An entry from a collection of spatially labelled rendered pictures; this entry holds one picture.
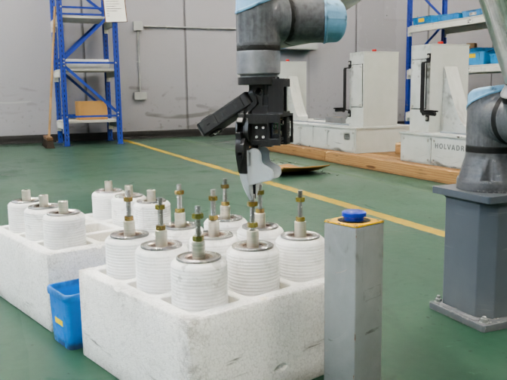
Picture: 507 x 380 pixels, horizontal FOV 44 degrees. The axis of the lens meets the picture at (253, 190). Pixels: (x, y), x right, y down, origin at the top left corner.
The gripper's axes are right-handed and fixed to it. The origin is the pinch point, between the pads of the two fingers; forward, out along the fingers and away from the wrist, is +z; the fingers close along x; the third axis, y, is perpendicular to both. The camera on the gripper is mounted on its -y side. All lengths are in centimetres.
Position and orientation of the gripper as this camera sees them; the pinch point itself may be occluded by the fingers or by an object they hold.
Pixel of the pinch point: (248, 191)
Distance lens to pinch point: 112.4
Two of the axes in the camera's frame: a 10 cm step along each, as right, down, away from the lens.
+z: 0.1, 9.9, 1.5
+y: 9.3, 0.4, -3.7
